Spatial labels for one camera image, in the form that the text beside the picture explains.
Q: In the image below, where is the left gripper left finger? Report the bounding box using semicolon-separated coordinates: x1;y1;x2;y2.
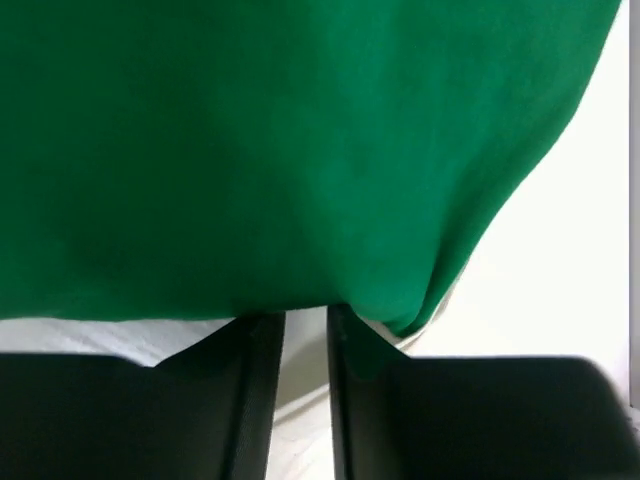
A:
1;314;285;479

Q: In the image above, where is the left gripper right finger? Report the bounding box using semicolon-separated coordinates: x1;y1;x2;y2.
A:
327;306;639;480

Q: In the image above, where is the white t shirt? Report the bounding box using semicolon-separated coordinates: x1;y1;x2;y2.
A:
0;279;476;480

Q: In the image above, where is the green t shirt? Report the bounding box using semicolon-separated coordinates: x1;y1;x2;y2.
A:
1;1;619;336

